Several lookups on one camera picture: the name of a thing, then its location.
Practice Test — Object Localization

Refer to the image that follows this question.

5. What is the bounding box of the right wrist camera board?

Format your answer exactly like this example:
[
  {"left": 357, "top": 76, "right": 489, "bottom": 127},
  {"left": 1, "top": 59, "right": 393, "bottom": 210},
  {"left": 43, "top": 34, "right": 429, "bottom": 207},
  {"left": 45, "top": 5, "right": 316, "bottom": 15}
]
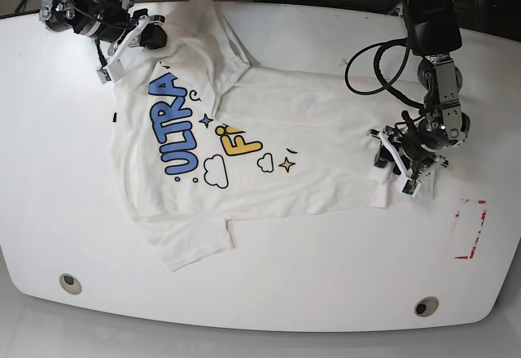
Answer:
[{"left": 96, "top": 60, "right": 125, "bottom": 85}]

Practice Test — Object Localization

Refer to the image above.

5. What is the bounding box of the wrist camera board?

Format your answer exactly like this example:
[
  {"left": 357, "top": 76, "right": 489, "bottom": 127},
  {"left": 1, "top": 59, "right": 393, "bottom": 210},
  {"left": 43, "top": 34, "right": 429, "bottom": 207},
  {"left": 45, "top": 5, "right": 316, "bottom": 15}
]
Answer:
[
  {"left": 96, "top": 60, "right": 125, "bottom": 85},
  {"left": 397, "top": 176, "right": 422, "bottom": 198}
]

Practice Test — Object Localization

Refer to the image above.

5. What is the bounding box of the right table cable grommet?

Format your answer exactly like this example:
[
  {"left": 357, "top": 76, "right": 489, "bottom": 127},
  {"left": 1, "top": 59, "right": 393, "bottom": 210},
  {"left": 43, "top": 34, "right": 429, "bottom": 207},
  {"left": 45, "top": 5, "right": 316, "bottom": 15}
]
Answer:
[{"left": 414, "top": 296, "right": 440, "bottom": 318}]

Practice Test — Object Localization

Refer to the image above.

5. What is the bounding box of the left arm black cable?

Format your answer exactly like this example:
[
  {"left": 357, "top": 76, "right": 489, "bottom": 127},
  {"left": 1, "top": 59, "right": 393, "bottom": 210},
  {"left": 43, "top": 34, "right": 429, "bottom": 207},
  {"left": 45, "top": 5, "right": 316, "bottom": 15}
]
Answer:
[{"left": 344, "top": 38, "right": 428, "bottom": 109}]

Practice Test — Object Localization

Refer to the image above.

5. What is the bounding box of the table cable grommet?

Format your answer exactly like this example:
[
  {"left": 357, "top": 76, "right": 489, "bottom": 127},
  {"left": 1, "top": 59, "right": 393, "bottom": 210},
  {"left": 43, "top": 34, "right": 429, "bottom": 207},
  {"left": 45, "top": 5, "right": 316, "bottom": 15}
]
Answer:
[
  {"left": 414, "top": 296, "right": 440, "bottom": 318},
  {"left": 59, "top": 274, "right": 82, "bottom": 295}
]

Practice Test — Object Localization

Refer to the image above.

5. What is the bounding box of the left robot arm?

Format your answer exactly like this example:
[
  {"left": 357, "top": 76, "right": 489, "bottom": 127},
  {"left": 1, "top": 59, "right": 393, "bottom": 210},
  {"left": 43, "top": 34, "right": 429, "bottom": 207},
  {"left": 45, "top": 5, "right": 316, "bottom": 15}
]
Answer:
[{"left": 372, "top": 0, "right": 471, "bottom": 194}]

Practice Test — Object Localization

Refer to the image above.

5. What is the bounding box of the left table cable grommet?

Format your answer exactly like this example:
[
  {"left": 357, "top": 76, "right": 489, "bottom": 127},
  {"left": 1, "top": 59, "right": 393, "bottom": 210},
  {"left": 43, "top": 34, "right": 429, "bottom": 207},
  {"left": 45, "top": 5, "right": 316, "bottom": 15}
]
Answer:
[{"left": 59, "top": 274, "right": 82, "bottom": 295}]

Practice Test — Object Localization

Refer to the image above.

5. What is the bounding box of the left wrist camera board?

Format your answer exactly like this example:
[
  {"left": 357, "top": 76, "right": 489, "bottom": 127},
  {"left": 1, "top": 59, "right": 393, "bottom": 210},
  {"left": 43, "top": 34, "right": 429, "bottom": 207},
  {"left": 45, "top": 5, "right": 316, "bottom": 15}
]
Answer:
[{"left": 397, "top": 176, "right": 422, "bottom": 198}]

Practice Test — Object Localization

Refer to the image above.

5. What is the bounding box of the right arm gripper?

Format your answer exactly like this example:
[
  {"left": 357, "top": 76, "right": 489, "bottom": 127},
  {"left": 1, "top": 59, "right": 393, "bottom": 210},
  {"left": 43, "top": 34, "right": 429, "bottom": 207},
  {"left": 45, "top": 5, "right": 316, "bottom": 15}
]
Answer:
[{"left": 95, "top": 9, "right": 168, "bottom": 67}]

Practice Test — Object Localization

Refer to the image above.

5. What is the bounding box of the red tape rectangle marking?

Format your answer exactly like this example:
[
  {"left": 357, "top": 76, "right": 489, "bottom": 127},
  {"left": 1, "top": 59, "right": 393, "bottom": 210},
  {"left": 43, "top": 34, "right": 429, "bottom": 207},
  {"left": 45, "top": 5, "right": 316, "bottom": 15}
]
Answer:
[{"left": 451, "top": 199, "right": 488, "bottom": 260}]

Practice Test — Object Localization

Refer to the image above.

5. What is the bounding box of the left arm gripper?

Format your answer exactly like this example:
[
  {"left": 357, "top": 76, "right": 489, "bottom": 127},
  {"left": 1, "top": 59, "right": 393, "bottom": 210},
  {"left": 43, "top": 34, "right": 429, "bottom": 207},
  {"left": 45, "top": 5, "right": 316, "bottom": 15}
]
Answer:
[{"left": 367, "top": 124, "right": 450, "bottom": 182}]

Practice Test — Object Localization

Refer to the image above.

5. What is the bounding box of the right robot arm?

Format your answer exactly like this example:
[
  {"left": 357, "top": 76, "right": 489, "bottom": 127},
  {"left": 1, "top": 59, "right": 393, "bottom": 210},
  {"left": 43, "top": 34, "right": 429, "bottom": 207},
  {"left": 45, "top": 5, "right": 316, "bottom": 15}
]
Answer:
[{"left": 39, "top": 0, "right": 148, "bottom": 66}]

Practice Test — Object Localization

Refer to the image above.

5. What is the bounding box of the white printed t-shirt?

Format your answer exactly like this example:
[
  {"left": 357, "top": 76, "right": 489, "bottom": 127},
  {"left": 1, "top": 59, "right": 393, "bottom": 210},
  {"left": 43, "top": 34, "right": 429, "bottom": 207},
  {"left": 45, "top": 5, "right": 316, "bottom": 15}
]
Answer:
[{"left": 111, "top": 0, "right": 409, "bottom": 272}]

